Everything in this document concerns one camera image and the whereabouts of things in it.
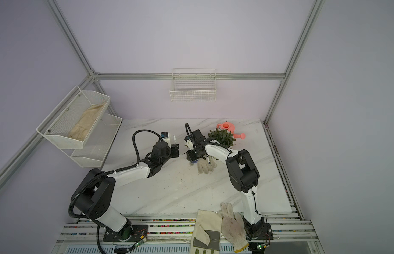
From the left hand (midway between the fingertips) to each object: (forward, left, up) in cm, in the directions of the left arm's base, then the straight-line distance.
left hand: (178, 145), depth 90 cm
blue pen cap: (-4, -9, -11) cm, 15 cm away
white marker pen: (+1, +2, +3) cm, 4 cm away
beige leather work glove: (-44, -16, -13) cm, 49 cm away
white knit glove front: (-40, -29, -12) cm, 51 cm away
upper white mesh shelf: (+1, +52, +16) cm, 54 cm away
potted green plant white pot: (+2, -26, +7) cm, 27 cm away
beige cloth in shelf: (-2, +45, +16) cm, 48 cm away
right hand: (-2, -6, -8) cm, 10 cm away
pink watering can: (+17, -33, -2) cm, 37 cm away
